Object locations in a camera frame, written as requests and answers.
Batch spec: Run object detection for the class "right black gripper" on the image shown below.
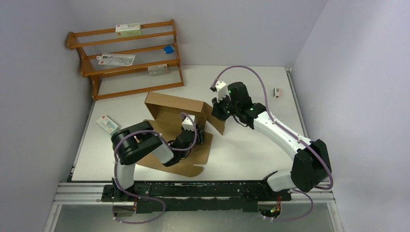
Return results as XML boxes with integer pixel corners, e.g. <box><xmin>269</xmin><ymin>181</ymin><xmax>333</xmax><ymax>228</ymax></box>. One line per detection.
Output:
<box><xmin>211</xmin><ymin>93</ymin><xmax>239</xmax><ymax>121</ymax></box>

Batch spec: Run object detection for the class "brown cardboard box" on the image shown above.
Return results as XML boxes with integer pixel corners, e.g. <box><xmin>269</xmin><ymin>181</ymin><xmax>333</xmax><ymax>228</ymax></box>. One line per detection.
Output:
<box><xmin>137</xmin><ymin>92</ymin><xmax>225</xmax><ymax>177</ymax></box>

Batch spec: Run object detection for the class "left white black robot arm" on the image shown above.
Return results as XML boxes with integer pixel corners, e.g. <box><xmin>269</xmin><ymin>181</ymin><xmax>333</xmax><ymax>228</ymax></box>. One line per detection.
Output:
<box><xmin>111</xmin><ymin>121</ymin><xmax>204</xmax><ymax>201</ymax></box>

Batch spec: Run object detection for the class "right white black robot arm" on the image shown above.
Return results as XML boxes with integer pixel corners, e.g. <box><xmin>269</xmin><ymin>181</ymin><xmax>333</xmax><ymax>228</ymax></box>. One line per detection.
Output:
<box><xmin>210</xmin><ymin>81</ymin><xmax>331</xmax><ymax>200</ymax></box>

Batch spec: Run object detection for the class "white box lower shelf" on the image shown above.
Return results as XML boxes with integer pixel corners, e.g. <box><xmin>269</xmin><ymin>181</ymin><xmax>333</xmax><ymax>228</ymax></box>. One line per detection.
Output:
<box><xmin>147</xmin><ymin>64</ymin><xmax>169</xmax><ymax>76</ymax></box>

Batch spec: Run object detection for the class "white green box on table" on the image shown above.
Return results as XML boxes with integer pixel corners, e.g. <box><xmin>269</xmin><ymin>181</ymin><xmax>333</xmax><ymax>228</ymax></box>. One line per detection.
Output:
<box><xmin>96</xmin><ymin>115</ymin><xmax>120</xmax><ymax>135</ymax></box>

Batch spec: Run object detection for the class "white green box top shelf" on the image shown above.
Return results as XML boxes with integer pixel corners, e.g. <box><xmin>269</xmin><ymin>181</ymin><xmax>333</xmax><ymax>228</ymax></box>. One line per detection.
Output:
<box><xmin>115</xmin><ymin>23</ymin><xmax>142</xmax><ymax>38</ymax></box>

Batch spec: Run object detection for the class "small pink white object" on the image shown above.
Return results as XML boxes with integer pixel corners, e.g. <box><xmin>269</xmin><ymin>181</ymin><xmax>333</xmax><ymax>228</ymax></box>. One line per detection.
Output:
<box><xmin>274</xmin><ymin>88</ymin><xmax>282</xmax><ymax>98</ymax></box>

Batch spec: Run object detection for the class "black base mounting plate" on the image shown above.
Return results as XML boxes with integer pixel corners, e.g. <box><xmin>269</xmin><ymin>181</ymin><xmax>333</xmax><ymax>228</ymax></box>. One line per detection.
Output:
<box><xmin>101</xmin><ymin>180</ymin><xmax>292</xmax><ymax>214</ymax></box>

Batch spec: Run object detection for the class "small blue object on shelf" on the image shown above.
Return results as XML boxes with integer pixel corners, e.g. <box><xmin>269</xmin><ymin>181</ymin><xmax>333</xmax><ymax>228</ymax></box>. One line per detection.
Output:
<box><xmin>163</xmin><ymin>45</ymin><xmax>175</xmax><ymax>54</ymax></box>

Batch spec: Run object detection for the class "orange wooden shelf rack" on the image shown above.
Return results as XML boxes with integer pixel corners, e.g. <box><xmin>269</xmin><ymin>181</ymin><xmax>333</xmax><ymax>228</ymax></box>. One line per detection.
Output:
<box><xmin>66</xmin><ymin>19</ymin><xmax>184</xmax><ymax>101</ymax></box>

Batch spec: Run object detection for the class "clear plastic package on shelf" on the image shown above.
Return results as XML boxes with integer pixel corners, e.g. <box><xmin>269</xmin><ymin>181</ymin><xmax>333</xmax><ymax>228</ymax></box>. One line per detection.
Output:
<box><xmin>96</xmin><ymin>53</ymin><xmax>135</xmax><ymax>67</ymax></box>

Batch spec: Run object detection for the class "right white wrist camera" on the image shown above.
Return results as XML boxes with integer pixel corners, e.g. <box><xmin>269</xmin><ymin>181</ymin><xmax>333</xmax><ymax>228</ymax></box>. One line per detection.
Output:
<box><xmin>210</xmin><ymin>81</ymin><xmax>229</xmax><ymax>102</ymax></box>

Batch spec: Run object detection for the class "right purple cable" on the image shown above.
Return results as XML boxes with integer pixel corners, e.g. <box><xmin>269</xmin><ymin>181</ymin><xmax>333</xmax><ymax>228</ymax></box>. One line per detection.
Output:
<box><xmin>209</xmin><ymin>65</ymin><xmax>334</xmax><ymax>222</ymax></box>

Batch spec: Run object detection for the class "aluminium frame rail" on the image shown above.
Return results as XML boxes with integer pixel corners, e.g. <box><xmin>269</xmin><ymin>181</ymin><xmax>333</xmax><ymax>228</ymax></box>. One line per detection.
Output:
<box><xmin>44</xmin><ymin>182</ymin><xmax>344</xmax><ymax>232</ymax></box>

